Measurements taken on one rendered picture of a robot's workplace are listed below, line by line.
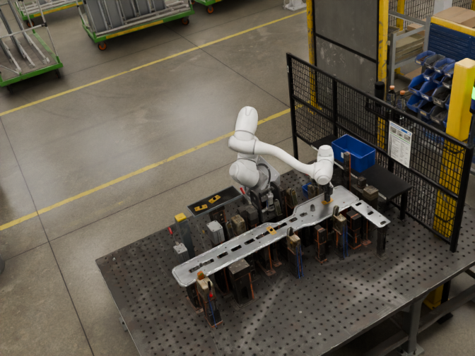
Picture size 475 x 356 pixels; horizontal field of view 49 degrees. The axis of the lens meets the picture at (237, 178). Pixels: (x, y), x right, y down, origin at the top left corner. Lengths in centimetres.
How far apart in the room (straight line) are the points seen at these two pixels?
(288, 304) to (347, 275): 46
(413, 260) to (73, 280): 298
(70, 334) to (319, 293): 216
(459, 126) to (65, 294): 350
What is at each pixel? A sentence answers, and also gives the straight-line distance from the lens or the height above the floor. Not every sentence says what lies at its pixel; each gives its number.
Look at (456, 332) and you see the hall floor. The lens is 428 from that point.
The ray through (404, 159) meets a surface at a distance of 373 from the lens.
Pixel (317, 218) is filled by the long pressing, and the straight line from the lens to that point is 354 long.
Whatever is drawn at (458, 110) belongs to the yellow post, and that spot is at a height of 172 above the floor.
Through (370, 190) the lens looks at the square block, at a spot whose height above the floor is 106.
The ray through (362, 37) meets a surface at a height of 125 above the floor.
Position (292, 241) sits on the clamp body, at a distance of 333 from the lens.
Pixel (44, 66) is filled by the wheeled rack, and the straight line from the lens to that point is 896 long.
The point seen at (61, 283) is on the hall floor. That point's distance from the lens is 507.
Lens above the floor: 336
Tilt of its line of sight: 36 degrees down
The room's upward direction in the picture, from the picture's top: 9 degrees counter-clockwise
